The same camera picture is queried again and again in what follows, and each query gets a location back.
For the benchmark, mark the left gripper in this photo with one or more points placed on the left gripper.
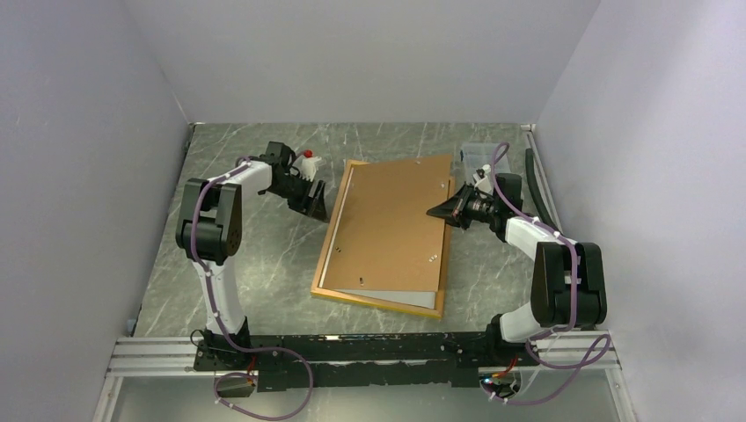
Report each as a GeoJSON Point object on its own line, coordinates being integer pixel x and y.
{"type": "Point", "coordinates": [318, 207]}

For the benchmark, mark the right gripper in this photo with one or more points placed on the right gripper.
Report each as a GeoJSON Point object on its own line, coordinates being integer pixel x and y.
{"type": "Point", "coordinates": [452, 208]}

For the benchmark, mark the brown backing board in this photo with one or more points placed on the brown backing board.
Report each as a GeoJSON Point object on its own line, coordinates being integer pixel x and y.
{"type": "Point", "coordinates": [390, 233]}

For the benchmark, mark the yellow picture frame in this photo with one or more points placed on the yellow picture frame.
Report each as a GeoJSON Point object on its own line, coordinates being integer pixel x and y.
{"type": "Point", "coordinates": [326, 285]}

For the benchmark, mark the building photo print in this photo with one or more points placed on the building photo print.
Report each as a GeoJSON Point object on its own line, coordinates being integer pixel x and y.
{"type": "Point", "coordinates": [396, 298]}

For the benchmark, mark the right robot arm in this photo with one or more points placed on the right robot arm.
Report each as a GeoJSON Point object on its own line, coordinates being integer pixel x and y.
{"type": "Point", "coordinates": [567, 284]}

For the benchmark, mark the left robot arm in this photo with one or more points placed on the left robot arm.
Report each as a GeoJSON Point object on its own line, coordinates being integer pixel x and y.
{"type": "Point", "coordinates": [210, 226]}

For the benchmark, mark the clear plastic organizer box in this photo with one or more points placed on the clear plastic organizer box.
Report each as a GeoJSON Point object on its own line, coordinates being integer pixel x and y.
{"type": "Point", "coordinates": [473, 155]}

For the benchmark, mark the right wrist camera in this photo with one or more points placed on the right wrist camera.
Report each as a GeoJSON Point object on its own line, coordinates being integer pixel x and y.
{"type": "Point", "coordinates": [482, 177]}

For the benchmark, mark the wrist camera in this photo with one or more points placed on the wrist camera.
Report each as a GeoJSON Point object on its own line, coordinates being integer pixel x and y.
{"type": "Point", "coordinates": [482, 177]}
{"type": "Point", "coordinates": [307, 164]}

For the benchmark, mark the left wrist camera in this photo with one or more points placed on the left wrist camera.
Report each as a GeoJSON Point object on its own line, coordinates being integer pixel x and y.
{"type": "Point", "coordinates": [307, 164]}

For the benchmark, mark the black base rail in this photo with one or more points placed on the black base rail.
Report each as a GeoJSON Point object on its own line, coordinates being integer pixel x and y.
{"type": "Point", "coordinates": [458, 359]}

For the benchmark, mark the aluminium extrusion frame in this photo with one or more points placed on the aluminium extrusion frame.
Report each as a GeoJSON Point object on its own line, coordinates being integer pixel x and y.
{"type": "Point", "coordinates": [577, 377]}

